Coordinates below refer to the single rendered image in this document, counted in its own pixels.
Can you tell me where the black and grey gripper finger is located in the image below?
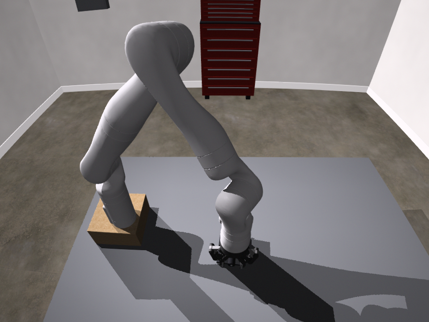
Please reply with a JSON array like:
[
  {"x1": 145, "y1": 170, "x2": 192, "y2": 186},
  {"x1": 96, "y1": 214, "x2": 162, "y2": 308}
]
[
  {"x1": 209, "y1": 243, "x2": 229, "y2": 267},
  {"x1": 237, "y1": 248, "x2": 259, "y2": 269}
]

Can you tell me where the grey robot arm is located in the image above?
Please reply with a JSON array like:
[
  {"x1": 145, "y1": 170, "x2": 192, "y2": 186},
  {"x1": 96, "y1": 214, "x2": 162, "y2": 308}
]
[{"x1": 80, "y1": 21, "x2": 263, "y2": 253}]

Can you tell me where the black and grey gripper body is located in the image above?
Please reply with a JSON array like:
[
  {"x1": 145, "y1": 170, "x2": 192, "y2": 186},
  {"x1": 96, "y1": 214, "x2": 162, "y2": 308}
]
[{"x1": 218, "y1": 243, "x2": 250, "y2": 258}]

